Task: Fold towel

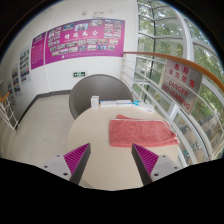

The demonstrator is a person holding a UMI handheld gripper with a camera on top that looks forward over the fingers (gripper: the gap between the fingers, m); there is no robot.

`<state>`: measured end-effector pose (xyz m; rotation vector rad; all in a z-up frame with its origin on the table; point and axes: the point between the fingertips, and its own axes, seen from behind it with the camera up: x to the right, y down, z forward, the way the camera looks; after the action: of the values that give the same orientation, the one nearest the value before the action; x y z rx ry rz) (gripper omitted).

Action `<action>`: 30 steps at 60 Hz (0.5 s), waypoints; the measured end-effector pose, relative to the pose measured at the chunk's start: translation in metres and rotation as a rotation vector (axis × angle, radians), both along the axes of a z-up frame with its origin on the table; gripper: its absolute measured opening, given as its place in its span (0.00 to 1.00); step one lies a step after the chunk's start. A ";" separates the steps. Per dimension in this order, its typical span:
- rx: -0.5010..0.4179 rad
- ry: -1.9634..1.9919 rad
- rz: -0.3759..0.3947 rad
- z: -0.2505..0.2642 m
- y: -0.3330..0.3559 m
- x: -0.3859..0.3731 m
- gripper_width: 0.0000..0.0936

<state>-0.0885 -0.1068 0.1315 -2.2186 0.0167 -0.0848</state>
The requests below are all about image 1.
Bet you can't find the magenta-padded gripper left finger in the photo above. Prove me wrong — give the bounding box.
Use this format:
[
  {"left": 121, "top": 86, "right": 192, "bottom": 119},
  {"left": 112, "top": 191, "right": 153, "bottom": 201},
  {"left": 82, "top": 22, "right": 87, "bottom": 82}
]
[{"left": 41, "top": 143, "right": 92, "bottom": 186}]

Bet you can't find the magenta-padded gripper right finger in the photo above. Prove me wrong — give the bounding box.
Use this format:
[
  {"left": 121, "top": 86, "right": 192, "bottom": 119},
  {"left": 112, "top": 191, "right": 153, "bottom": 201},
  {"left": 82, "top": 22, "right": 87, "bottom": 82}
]
[{"left": 131, "top": 143, "right": 183, "bottom": 186}]

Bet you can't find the salmon pink towel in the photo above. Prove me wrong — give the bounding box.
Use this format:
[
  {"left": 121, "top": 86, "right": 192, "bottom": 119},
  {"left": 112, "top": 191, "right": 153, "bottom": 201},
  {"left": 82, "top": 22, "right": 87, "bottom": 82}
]
[{"left": 108, "top": 114, "right": 180, "bottom": 148}]

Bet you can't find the long white cyan box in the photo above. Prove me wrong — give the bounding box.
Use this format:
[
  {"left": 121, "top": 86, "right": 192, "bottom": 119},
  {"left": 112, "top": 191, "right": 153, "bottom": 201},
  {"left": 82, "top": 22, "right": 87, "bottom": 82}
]
[{"left": 132, "top": 100, "right": 155, "bottom": 114}]

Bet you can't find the small upright white box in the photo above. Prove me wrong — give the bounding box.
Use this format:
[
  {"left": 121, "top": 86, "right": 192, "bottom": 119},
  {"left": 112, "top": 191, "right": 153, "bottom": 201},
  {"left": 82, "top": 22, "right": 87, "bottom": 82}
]
[{"left": 90, "top": 95, "right": 100, "bottom": 110}]

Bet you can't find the flat white blue box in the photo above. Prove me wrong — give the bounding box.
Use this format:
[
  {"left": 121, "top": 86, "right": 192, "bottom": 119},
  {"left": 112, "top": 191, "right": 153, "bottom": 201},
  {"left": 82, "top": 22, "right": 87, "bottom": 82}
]
[
  {"left": 99, "top": 99, "right": 118, "bottom": 108},
  {"left": 116, "top": 99, "right": 134, "bottom": 107}
]

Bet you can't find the grey tub chair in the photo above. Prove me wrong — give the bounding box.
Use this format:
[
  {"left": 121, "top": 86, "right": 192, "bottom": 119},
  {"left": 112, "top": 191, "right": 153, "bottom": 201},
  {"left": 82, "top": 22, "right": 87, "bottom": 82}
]
[{"left": 68, "top": 73, "right": 135, "bottom": 120}]

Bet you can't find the white stair railing orange handrail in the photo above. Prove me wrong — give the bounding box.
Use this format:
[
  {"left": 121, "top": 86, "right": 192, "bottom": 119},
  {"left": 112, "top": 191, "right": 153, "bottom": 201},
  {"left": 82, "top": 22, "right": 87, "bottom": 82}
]
[{"left": 0, "top": 91, "right": 19, "bottom": 131}]

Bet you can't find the red lettered danger sign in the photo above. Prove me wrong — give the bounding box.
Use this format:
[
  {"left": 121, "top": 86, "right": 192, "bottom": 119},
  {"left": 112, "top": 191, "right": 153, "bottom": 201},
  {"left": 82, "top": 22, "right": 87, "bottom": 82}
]
[{"left": 161, "top": 59, "right": 204, "bottom": 115}]

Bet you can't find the white railing with orange handrail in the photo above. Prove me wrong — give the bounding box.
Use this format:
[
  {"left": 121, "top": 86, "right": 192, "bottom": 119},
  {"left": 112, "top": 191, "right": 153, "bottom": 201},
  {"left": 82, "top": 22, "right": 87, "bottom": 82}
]
[{"left": 120, "top": 50, "right": 224, "bottom": 166}]

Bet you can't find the narrow magenta text poster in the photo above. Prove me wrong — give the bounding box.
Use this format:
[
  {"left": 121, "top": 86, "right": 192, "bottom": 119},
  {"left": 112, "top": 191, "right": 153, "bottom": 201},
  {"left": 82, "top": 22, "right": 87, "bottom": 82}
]
[{"left": 30, "top": 31, "right": 47, "bottom": 71}]

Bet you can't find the large magenta photo poster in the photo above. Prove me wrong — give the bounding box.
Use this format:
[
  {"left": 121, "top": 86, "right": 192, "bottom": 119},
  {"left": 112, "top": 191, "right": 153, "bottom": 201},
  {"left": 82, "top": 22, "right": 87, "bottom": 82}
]
[{"left": 44, "top": 18, "right": 126, "bottom": 66}]

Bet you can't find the wall photo panel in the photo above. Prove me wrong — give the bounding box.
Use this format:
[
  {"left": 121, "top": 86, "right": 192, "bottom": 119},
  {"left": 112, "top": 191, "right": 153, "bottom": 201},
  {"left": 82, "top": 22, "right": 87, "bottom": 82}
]
[
  {"left": 11, "top": 64, "right": 22, "bottom": 98},
  {"left": 19, "top": 45, "right": 32, "bottom": 84}
]

